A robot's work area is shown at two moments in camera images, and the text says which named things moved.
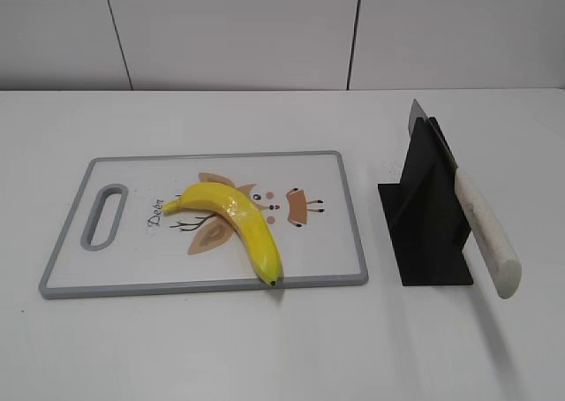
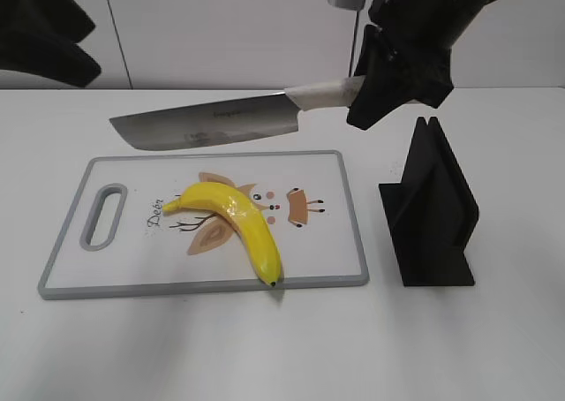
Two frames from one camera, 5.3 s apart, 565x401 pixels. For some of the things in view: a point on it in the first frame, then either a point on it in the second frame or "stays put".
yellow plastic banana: x=245 y=215 stays put
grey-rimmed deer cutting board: x=305 y=195 stays put
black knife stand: x=425 y=222 stays put
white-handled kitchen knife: x=493 y=244 to x=255 y=117
